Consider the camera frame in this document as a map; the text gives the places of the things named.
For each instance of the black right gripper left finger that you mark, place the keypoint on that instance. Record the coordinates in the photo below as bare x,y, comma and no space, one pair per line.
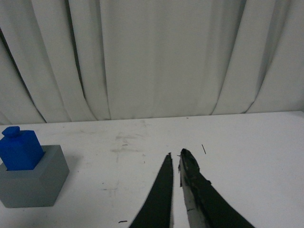
156,211

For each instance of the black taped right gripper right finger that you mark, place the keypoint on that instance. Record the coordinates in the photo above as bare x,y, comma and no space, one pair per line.
206,208

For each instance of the blue block with knob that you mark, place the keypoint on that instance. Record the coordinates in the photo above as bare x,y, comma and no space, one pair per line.
20,150

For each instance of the gray cube base with hole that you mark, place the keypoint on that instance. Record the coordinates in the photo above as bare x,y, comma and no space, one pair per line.
38,187

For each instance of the white pleated curtain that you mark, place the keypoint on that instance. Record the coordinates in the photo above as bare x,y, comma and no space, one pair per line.
88,60

